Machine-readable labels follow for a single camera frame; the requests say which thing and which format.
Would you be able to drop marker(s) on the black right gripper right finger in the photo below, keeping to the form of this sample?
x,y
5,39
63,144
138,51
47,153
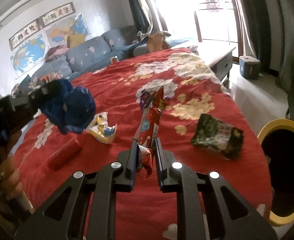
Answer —
x,y
208,206

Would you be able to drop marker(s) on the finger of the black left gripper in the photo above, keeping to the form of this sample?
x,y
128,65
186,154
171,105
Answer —
x,y
45,93

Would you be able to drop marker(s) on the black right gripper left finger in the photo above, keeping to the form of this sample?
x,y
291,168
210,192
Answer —
x,y
84,206

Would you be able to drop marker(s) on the blue plastic bag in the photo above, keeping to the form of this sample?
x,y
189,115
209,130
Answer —
x,y
73,110

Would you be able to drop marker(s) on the red snack packet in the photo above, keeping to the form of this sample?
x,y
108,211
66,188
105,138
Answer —
x,y
147,131

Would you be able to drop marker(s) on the yellow rimmed trash bin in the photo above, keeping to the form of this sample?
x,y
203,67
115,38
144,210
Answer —
x,y
277,141

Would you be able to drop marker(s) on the person's left hand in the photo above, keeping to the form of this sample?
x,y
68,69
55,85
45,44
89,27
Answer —
x,y
10,177

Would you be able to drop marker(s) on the pile of colourful clothes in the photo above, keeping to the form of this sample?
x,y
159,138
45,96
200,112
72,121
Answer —
x,y
29,84

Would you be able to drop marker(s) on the world map poster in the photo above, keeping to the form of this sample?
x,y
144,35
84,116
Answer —
x,y
29,54

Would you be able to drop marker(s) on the pink folded blanket pile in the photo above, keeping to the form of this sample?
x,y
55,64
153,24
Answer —
x,y
56,52

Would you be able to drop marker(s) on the blue grey sofa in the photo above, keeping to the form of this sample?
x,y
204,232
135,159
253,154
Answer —
x,y
95,54

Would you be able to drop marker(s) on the left framed calligraphy picture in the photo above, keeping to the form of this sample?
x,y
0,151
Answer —
x,y
24,33

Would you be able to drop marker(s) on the framed calligraphy picture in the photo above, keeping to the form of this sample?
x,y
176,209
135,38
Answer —
x,y
24,33
57,14

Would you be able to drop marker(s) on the red cylindrical tube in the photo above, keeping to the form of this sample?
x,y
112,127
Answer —
x,y
64,154

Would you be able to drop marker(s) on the china map poster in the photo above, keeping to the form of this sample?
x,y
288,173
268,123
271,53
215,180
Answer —
x,y
58,32

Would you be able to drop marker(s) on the yellow cushion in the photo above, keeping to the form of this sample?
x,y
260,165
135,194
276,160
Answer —
x,y
75,40

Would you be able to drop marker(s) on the yellow white crumpled wrapper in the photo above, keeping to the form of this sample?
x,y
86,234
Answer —
x,y
100,129

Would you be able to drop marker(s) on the right framed calligraphy picture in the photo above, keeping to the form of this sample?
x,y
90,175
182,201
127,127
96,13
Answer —
x,y
57,14

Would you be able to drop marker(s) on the red drink can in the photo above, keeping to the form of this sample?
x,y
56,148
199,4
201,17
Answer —
x,y
114,60

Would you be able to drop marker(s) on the dark green snack packet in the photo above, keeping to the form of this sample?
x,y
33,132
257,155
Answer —
x,y
219,136

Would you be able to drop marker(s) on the red floral blanket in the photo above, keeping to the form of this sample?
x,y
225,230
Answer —
x,y
190,89

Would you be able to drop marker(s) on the purple candy wrapper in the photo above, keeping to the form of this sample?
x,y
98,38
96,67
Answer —
x,y
145,99

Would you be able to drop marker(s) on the dark green curtain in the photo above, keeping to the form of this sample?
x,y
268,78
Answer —
x,y
140,15

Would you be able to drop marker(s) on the brown paper bag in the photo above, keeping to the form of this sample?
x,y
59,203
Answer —
x,y
157,41

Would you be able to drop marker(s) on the small blue storage stool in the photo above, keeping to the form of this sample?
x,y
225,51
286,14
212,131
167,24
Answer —
x,y
249,67

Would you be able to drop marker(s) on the white coffee table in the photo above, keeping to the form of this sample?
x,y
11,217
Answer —
x,y
218,57

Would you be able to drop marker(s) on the glass balcony door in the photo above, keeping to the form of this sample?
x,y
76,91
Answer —
x,y
211,22

